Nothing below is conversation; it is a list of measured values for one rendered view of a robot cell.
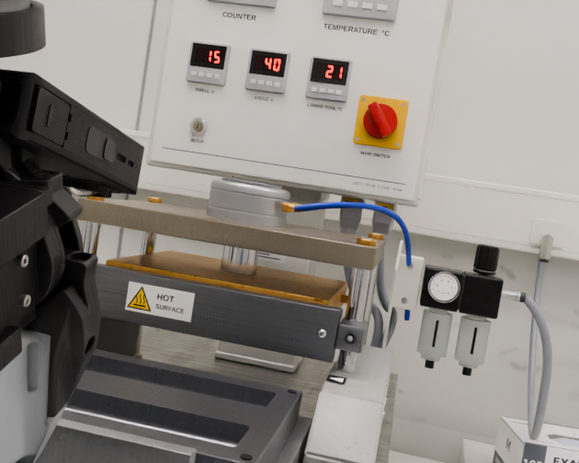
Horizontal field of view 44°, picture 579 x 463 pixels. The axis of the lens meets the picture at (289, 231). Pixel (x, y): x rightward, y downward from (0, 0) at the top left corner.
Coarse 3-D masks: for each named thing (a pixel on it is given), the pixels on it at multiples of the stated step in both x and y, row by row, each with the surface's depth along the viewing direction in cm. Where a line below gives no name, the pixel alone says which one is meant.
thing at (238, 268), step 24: (120, 264) 64; (144, 264) 66; (168, 264) 68; (192, 264) 71; (216, 264) 75; (240, 264) 69; (240, 288) 62; (264, 288) 62; (288, 288) 64; (312, 288) 67; (336, 288) 70
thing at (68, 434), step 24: (72, 432) 36; (96, 432) 36; (120, 432) 36; (48, 456) 36; (72, 456) 36; (96, 456) 36; (120, 456) 36; (144, 456) 35; (168, 456) 35; (192, 456) 35; (288, 456) 48
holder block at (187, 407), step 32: (96, 352) 57; (96, 384) 49; (128, 384) 50; (160, 384) 55; (192, 384) 55; (224, 384) 54; (256, 384) 55; (64, 416) 42; (96, 416) 47; (128, 416) 46; (160, 416) 46; (192, 416) 46; (224, 416) 46; (256, 416) 47; (288, 416) 49; (224, 448) 41; (256, 448) 41
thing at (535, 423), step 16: (528, 304) 79; (544, 320) 79; (544, 336) 79; (544, 352) 80; (528, 368) 105; (544, 368) 80; (528, 384) 103; (544, 384) 80; (528, 400) 101; (544, 400) 81; (528, 416) 98; (544, 416) 83; (528, 432) 93
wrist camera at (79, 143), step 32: (0, 96) 25; (32, 96) 25; (64, 96) 27; (0, 128) 25; (32, 128) 25; (64, 128) 27; (96, 128) 30; (64, 160) 28; (96, 160) 30; (128, 160) 33; (96, 192) 33; (128, 192) 35
